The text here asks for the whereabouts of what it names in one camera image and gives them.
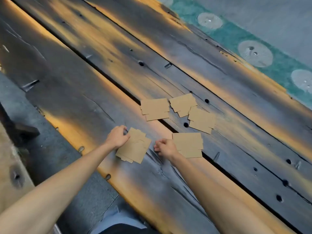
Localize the person's left hand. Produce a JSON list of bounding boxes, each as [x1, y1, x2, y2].
[[105, 125, 131, 151]]

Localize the person's right hand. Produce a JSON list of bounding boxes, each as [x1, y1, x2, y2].
[[154, 138, 181, 162]]

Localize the pile of brown cardboard pieces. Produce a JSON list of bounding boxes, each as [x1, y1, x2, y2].
[[172, 132, 204, 159], [188, 106, 217, 134], [140, 98, 170, 122], [115, 127, 152, 164], [169, 93, 198, 118]]

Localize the person's left forearm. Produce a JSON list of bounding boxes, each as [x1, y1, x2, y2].
[[0, 143, 115, 234]]

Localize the person's right forearm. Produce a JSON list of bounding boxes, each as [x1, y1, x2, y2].
[[170, 153, 284, 234]]

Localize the person's grey garment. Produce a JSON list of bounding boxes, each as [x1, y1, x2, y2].
[[91, 203, 148, 234]]

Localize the person's dark trousers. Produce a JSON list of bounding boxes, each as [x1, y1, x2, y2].
[[99, 223, 159, 234]]

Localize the light wooden plank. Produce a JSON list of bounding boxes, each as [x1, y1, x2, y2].
[[0, 123, 36, 213]]

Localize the green strip with grey circles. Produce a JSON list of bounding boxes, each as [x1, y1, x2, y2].
[[156, 0, 312, 107]]

